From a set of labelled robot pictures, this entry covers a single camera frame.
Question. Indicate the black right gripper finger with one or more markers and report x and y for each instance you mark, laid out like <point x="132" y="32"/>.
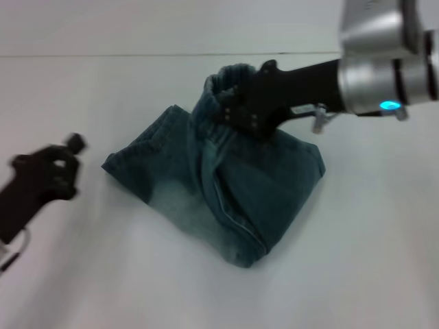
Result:
<point x="240" y="95"/>
<point x="243" y="118"/>

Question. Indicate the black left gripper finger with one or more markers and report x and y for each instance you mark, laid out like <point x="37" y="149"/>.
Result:
<point x="77" y="143"/>

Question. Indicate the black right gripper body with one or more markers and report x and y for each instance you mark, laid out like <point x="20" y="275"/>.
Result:
<point x="295" y="85"/>

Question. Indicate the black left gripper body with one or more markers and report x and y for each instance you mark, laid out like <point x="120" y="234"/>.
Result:
<point x="37" y="178"/>

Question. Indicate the blue denim shorts with embroidery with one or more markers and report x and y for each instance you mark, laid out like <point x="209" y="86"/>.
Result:
<point x="212" y="192"/>

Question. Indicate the small grey right wrist plug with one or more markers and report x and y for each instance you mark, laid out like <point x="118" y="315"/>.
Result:
<point x="401" y="113"/>

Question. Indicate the labelled right wrist camera mount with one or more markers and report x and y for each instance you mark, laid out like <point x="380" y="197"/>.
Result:
<point x="302" y="109"/>

